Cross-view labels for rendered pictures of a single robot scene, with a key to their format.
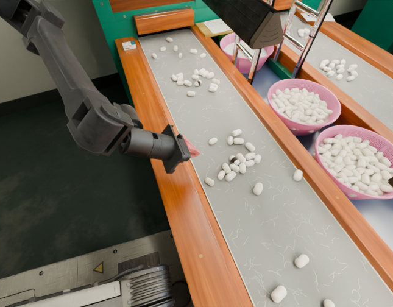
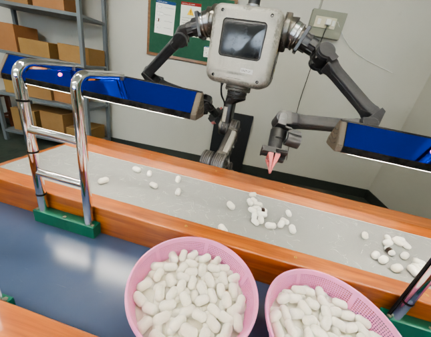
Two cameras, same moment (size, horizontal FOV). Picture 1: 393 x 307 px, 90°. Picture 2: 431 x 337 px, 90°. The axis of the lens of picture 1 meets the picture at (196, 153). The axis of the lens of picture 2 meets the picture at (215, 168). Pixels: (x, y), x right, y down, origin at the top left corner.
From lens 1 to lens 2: 0.92 m
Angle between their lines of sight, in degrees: 85
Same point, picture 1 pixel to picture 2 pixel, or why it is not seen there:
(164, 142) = (272, 141)
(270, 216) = (208, 201)
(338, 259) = (159, 204)
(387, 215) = (118, 293)
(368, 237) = (151, 214)
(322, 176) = (208, 234)
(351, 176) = (185, 265)
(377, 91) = not seen: outside the picture
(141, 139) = (274, 130)
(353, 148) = (208, 315)
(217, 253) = (212, 174)
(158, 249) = not seen: hidden behind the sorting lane
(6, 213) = not seen: hidden behind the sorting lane
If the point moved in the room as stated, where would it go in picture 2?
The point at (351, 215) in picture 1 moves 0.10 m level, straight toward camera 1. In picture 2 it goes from (168, 220) to (181, 202)
